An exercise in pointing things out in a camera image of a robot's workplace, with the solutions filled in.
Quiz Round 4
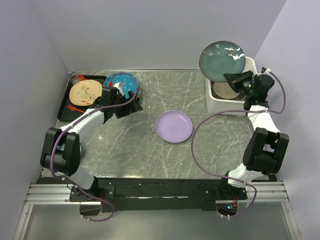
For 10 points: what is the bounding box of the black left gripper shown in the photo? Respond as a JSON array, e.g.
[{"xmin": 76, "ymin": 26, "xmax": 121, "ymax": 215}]
[{"xmin": 111, "ymin": 90, "xmax": 143, "ymax": 119}]

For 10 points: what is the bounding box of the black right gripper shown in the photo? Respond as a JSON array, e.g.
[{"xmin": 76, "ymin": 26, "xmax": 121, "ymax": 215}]
[{"xmin": 224, "ymin": 70, "xmax": 256, "ymax": 97}]

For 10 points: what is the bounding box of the brown rimmed beige plate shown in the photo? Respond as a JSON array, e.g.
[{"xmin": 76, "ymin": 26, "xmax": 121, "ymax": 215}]
[{"xmin": 211, "ymin": 82, "xmax": 245, "ymax": 101}]

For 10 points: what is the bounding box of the blue polka dot plate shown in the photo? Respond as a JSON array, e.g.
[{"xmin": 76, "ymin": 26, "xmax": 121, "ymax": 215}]
[{"xmin": 103, "ymin": 72, "xmax": 141, "ymax": 99}]

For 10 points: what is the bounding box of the dark blue floral plate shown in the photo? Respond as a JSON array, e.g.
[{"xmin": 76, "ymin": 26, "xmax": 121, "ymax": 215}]
[{"xmin": 198, "ymin": 40, "xmax": 246, "ymax": 83}]

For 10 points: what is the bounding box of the lilac plastic bear plate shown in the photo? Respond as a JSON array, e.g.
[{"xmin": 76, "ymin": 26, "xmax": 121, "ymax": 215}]
[{"xmin": 155, "ymin": 110, "xmax": 193, "ymax": 144}]

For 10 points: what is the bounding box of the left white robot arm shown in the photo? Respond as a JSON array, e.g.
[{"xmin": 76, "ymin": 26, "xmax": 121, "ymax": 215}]
[{"xmin": 40, "ymin": 86, "xmax": 143, "ymax": 201}]

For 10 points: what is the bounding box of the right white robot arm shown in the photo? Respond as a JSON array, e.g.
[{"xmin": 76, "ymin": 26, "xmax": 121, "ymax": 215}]
[{"xmin": 218, "ymin": 68, "xmax": 290, "ymax": 199}]

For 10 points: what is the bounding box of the white plastic bin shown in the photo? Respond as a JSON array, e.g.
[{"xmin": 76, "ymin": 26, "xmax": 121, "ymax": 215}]
[{"xmin": 205, "ymin": 56, "xmax": 258, "ymax": 116}]

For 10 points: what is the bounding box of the floral beige plate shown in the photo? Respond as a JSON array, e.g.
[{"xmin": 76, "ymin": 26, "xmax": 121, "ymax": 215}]
[{"xmin": 69, "ymin": 79, "xmax": 103, "ymax": 107}]

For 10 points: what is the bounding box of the orange plastic spoon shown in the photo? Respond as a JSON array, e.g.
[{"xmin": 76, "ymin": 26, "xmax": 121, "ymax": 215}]
[{"xmin": 75, "ymin": 74, "xmax": 86, "ymax": 83}]

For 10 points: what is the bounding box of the orange plastic fork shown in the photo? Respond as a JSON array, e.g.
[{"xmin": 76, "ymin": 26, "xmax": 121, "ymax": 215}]
[{"xmin": 67, "ymin": 104, "xmax": 85, "ymax": 113}]

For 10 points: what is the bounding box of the black serving tray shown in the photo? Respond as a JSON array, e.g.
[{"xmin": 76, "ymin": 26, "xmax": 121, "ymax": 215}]
[{"xmin": 57, "ymin": 75, "xmax": 107, "ymax": 122}]

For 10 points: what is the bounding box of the blue patterned small bowl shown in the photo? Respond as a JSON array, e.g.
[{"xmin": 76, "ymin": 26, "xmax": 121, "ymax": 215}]
[{"xmin": 79, "ymin": 143, "xmax": 83, "ymax": 154}]

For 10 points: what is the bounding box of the clear glass cup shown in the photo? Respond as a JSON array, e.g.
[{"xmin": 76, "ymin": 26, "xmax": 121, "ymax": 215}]
[{"xmin": 67, "ymin": 72, "xmax": 79, "ymax": 85}]

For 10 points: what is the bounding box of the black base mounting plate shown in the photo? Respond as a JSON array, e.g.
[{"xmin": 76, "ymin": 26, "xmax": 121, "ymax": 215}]
[{"xmin": 37, "ymin": 176, "xmax": 248, "ymax": 213}]

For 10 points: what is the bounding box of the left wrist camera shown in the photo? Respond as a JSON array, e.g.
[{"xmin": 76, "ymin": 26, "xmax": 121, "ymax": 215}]
[{"xmin": 109, "ymin": 81, "xmax": 125, "ymax": 96}]

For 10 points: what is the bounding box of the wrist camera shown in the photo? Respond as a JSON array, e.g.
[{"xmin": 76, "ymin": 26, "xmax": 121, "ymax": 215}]
[
  {"xmin": 109, "ymin": 81, "xmax": 125, "ymax": 96},
  {"xmin": 261, "ymin": 67, "xmax": 271, "ymax": 75}
]

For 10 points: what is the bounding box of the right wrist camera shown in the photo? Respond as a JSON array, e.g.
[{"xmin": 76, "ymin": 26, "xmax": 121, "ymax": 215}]
[{"xmin": 261, "ymin": 67, "xmax": 271, "ymax": 75}]

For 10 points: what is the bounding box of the aluminium rail frame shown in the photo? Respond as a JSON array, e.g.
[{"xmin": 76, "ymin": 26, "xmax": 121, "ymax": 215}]
[{"xmin": 14, "ymin": 182, "xmax": 295, "ymax": 240}]

